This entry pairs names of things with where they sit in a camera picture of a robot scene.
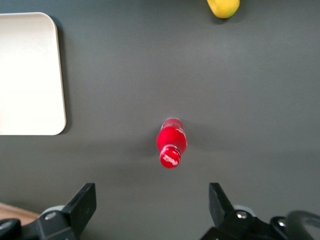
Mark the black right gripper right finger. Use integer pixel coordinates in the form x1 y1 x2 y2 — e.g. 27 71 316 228
199 182 288 240

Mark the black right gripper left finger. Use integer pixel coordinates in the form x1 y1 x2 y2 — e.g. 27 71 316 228
0 182 97 240

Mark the red coke bottle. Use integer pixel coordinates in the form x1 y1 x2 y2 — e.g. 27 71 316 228
156 116 188 169

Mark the cream plastic tray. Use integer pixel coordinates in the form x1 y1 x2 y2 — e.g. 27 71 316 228
0 11 67 136

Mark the light wooden board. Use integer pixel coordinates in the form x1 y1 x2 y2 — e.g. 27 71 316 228
0 201 39 225

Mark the yellow green fruit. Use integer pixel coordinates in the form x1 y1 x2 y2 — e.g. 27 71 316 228
206 0 241 19

